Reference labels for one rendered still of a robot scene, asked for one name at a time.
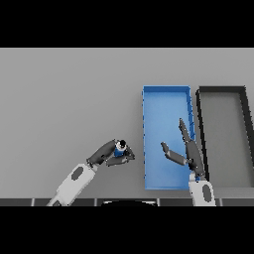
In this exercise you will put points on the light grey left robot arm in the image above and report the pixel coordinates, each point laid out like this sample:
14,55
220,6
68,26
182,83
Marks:
73,184

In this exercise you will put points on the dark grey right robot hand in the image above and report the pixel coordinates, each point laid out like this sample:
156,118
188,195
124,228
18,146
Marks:
194,155

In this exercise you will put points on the dark grey bin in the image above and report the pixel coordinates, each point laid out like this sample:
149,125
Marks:
228,135

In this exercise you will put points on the blue bin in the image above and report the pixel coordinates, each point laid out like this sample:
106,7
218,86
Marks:
165,139

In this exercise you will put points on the blue pipe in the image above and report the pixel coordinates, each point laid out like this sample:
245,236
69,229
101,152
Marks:
120,148

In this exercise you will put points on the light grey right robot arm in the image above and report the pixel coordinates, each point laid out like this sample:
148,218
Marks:
201,192

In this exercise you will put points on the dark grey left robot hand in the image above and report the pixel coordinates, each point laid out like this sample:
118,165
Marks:
103,152

